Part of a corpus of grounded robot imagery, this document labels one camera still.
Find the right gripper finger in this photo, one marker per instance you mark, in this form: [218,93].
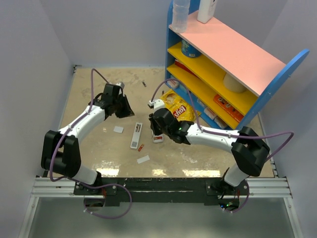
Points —
[152,124]
[160,131]

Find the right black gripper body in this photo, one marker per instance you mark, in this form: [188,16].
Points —
[156,123]

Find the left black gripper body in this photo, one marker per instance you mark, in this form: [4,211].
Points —
[120,105]

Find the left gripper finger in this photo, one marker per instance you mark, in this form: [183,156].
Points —
[126,103]
[125,114]

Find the grey button remote control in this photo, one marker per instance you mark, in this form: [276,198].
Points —
[157,141]

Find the white long remote control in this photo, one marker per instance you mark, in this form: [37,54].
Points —
[136,135]

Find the white battery cover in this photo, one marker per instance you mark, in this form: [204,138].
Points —
[143,159]
[118,129]

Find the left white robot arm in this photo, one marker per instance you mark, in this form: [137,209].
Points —
[61,149]

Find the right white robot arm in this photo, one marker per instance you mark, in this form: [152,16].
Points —
[249,151]

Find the yellow Lays chip bag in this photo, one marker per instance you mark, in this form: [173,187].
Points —
[180,109]

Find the pack of tissue packets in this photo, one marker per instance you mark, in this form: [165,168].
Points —
[174,84]

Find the red flat box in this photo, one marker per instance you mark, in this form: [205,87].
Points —
[184,67]

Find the orange product box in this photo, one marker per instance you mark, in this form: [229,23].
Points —
[235,114]

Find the blue snack can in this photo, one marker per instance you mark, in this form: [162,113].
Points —
[188,50]

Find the blue yellow pink shelf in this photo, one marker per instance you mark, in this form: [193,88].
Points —
[225,51]

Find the brown paper roll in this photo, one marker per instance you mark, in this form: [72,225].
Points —
[231,84]

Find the clear plastic bottle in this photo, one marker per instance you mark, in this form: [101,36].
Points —
[180,14]

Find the white plastic container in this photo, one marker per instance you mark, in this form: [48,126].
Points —
[206,10]

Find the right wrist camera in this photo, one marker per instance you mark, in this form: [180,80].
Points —
[156,104]

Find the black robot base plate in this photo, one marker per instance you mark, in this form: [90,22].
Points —
[207,191]

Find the aluminium rail frame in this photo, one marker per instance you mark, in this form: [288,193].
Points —
[54,211]

